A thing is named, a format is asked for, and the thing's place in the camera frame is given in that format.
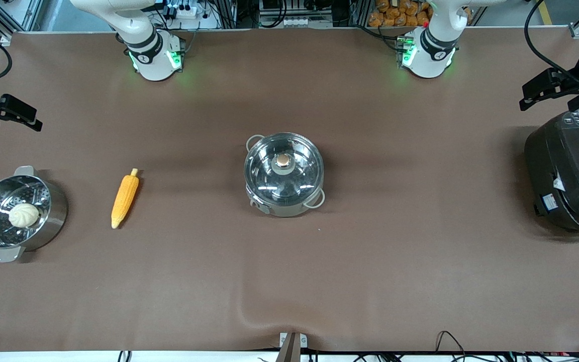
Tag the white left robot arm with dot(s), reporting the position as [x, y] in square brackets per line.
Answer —
[432, 48]

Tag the glass pot lid with knob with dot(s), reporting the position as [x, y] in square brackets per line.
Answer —
[283, 168]

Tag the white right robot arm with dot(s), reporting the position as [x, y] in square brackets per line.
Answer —
[151, 48]

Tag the brown table mat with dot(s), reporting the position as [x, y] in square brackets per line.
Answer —
[289, 281]

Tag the black rice cooker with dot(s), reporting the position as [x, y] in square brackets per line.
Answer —
[573, 176]

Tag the white power strip with plugs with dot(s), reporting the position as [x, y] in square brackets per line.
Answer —
[186, 10]

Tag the long white power strip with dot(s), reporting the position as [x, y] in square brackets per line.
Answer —
[307, 21]

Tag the metal table clamp bracket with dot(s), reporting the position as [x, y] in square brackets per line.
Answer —
[293, 344]

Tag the yellow corn cob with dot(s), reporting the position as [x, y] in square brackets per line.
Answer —
[124, 198]

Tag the bag of orange bread rolls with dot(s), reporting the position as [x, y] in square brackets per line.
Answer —
[400, 14]

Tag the steel steamer pot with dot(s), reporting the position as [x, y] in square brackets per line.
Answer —
[18, 213]

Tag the white steamed bun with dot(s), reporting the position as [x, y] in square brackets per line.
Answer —
[23, 215]

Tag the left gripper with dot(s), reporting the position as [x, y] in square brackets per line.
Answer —
[569, 84]

